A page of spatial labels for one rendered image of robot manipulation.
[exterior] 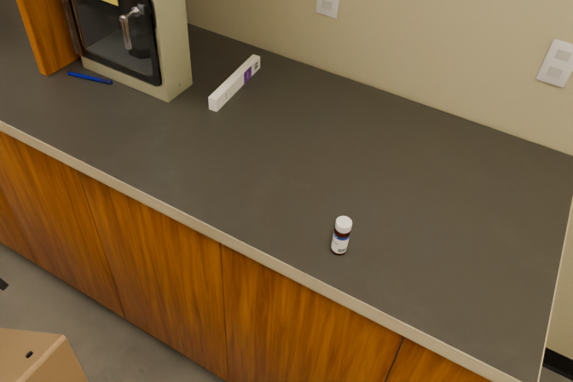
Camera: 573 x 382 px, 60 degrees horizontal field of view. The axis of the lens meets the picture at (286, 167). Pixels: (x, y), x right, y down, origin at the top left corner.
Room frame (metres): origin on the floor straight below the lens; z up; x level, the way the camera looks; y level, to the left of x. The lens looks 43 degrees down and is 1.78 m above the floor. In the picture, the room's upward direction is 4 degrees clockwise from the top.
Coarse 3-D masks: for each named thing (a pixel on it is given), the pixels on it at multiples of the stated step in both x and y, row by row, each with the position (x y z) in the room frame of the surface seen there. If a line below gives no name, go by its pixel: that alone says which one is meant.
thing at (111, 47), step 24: (72, 0) 1.23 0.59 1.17; (96, 0) 1.19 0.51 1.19; (120, 0) 1.15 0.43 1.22; (144, 0) 1.11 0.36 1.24; (96, 24) 1.20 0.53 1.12; (120, 24) 1.15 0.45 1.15; (144, 24) 1.12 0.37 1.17; (96, 48) 1.21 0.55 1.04; (120, 48) 1.16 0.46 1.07; (144, 48) 1.12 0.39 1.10; (144, 72) 1.13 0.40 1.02
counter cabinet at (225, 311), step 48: (0, 144) 1.06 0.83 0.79; (0, 192) 1.12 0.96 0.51; (48, 192) 0.99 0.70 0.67; (96, 192) 0.89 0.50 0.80; (0, 240) 1.21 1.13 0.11; (48, 240) 1.05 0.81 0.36; (96, 240) 0.92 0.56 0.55; (144, 240) 0.83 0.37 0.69; (192, 240) 0.75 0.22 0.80; (96, 288) 0.96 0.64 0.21; (144, 288) 0.85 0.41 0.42; (192, 288) 0.76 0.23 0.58; (240, 288) 0.69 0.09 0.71; (288, 288) 0.63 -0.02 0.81; (192, 336) 0.77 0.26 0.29; (240, 336) 0.69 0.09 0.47; (288, 336) 0.62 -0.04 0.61; (336, 336) 0.57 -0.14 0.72; (384, 336) 0.53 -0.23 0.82
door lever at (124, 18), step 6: (132, 12) 1.11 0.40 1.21; (138, 12) 1.12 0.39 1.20; (120, 18) 1.08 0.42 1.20; (126, 18) 1.09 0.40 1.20; (126, 24) 1.08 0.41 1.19; (126, 30) 1.08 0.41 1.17; (126, 36) 1.08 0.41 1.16; (126, 42) 1.08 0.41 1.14; (126, 48) 1.08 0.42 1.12; (132, 48) 1.09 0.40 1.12
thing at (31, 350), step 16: (0, 336) 0.32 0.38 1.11; (16, 336) 0.30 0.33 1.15; (32, 336) 0.29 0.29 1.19; (48, 336) 0.27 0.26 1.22; (64, 336) 0.27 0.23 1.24; (0, 352) 0.28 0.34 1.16; (16, 352) 0.27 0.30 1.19; (32, 352) 0.25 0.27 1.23; (48, 352) 0.25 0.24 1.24; (64, 352) 0.26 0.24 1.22; (0, 368) 0.25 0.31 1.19; (16, 368) 0.23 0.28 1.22; (32, 368) 0.23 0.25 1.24; (48, 368) 0.24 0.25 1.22; (64, 368) 0.25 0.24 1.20; (80, 368) 0.26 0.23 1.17
